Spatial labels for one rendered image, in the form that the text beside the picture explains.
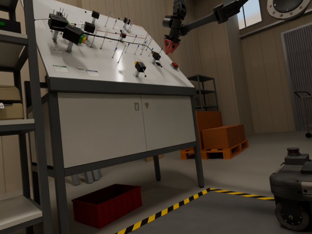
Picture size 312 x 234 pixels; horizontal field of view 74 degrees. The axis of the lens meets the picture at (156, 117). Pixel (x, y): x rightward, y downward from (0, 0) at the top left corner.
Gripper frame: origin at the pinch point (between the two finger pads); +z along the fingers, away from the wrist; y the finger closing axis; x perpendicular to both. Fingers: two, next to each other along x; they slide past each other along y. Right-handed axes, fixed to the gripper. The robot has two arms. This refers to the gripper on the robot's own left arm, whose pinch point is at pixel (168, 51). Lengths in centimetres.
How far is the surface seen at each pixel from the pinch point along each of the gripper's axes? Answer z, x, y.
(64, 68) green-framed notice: 25, -21, 57
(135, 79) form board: 23.6, -12.7, 11.0
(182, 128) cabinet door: 54, 10, -31
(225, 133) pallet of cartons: 81, -6, -181
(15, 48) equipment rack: 20, -34, 77
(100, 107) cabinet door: 42, -7, 39
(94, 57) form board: 16.7, -33.3, 32.1
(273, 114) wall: 80, -40, -629
